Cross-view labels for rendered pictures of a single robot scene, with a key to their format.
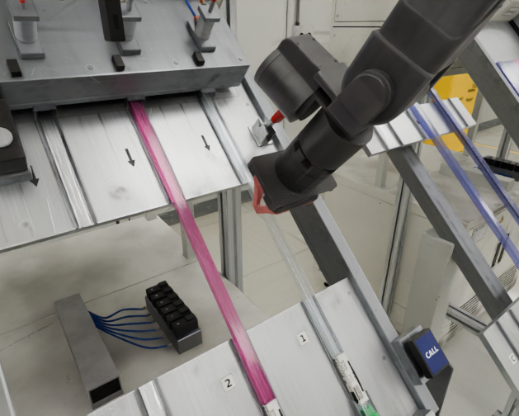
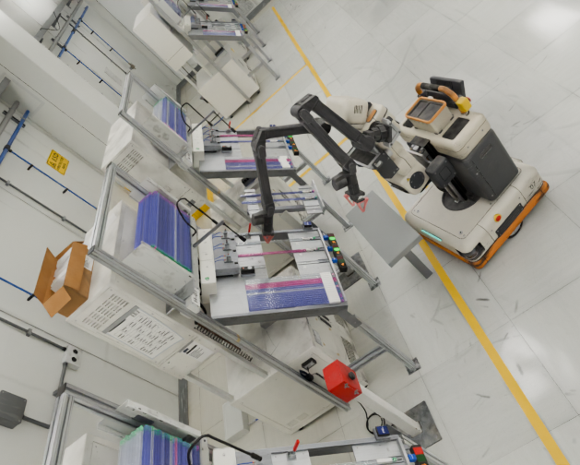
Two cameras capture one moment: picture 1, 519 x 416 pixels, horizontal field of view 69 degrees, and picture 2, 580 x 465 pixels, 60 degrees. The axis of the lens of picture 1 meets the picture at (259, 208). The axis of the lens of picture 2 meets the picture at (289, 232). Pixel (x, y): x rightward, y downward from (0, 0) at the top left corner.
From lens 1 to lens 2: 262 cm
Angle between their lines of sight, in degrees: 30
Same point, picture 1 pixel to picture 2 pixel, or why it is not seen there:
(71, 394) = not seen: hidden behind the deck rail
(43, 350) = (275, 327)
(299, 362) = (301, 244)
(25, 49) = (231, 260)
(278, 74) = (257, 220)
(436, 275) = (291, 218)
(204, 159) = (253, 248)
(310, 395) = (307, 244)
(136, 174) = (255, 258)
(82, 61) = (233, 255)
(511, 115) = (246, 173)
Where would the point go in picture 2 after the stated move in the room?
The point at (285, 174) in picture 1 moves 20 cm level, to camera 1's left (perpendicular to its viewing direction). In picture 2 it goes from (269, 230) to (257, 258)
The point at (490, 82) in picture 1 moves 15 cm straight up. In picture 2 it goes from (232, 173) to (218, 161)
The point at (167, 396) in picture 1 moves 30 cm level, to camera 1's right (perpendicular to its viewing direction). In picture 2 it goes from (300, 261) to (313, 219)
